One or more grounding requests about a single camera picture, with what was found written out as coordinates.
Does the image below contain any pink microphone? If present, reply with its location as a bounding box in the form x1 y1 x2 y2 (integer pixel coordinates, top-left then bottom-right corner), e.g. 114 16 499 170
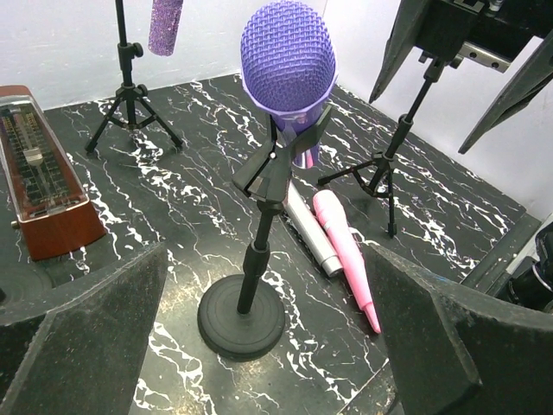
313 189 381 334

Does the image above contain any purple plastic microphone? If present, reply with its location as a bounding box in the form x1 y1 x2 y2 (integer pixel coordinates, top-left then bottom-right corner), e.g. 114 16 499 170
240 1 337 169

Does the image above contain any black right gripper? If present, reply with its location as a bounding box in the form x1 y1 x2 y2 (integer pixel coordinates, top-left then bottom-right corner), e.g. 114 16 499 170
369 0 552 155

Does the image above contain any black round-base stand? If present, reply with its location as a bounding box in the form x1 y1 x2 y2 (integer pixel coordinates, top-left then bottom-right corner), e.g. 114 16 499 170
197 105 332 361
1 259 54 307

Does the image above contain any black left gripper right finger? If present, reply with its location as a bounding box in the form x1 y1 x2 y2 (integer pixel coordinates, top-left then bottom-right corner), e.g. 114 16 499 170
365 246 552 414

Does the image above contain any small black tripod stand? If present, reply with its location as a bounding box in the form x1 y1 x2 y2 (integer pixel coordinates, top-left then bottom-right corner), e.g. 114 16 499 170
317 58 446 238

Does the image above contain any tall black tripod stand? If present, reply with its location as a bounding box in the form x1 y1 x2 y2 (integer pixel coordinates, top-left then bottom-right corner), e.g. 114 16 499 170
85 0 183 154

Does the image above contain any silver microphone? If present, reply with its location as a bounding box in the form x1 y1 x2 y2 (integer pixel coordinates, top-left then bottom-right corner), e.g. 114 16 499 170
285 182 343 278

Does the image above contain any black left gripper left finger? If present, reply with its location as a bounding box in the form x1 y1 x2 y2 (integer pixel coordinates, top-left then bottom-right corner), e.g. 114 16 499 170
1 243 168 414

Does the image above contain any brown wooden metronome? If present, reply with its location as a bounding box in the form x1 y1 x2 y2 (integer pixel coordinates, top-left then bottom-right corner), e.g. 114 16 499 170
1 85 105 261

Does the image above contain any purple glitter microphone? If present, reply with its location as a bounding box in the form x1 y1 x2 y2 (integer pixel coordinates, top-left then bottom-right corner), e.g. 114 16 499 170
148 0 184 56

